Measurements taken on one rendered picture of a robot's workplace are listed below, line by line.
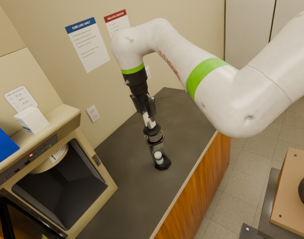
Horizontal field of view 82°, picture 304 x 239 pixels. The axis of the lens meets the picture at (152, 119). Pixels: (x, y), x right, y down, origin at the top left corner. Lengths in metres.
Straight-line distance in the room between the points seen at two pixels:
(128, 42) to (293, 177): 0.77
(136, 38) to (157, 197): 0.72
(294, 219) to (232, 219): 1.07
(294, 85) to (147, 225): 0.77
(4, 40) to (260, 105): 0.64
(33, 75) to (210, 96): 0.53
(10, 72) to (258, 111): 0.63
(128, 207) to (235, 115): 0.76
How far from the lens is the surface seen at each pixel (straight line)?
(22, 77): 0.66
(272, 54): 0.38
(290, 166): 0.85
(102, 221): 1.01
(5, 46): 0.65
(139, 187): 1.01
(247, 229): 1.88
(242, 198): 2.02
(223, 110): 0.35
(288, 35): 0.39
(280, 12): 3.07
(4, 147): 0.58
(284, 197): 0.87
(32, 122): 0.60
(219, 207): 1.95
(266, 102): 0.36
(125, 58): 0.65
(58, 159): 0.79
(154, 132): 0.83
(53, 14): 1.19
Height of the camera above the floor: 1.76
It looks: 36 degrees down
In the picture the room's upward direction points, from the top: 17 degrees counter-clockwise
